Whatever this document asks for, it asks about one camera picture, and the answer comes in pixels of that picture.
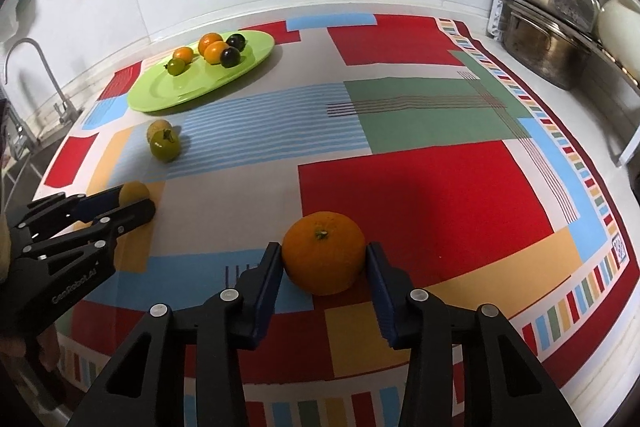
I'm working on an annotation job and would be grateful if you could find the yellow tomato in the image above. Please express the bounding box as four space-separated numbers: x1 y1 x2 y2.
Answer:
145 119 172 143
118 181 150 207

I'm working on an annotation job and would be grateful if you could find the green tomato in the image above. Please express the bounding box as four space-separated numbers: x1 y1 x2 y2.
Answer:
149 128 181 162
165 58 188 76

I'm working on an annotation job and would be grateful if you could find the large orange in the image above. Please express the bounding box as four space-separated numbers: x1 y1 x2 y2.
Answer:
198 32 224 55
282 211 367 297

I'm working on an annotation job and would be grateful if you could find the small orange tomato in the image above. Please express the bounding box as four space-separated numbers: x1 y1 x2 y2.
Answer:
172 46 194 64
202 40 229 65

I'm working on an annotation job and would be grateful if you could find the small orange tomato front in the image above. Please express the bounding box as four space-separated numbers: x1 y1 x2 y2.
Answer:
202 40 229 65

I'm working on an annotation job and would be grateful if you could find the dark purple tomato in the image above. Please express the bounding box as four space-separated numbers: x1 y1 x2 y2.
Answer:
226 32 247 52
219 46 242 68

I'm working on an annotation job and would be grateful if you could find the person's hand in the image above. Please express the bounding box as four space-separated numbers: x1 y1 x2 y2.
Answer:
0 324 61 372

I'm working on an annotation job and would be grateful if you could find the slim gooseneck faucet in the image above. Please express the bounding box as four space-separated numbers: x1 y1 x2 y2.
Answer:
3 37 81 124

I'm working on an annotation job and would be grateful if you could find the green plate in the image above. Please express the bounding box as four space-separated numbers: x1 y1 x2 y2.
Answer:
127 30 276 113

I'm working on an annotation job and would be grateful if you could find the colourful patterned table mat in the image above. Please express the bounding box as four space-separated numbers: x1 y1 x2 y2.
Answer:
40 14 639 426

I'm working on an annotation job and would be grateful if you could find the steel stock pot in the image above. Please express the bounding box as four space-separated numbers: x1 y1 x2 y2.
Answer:
502 0 591 91

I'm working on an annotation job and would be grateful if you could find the cream ceramic teapot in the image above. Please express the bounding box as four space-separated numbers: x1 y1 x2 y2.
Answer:
597 0 640 78

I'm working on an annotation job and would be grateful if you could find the metal spatula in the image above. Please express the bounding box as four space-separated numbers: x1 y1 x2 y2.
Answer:
549 0 600 34

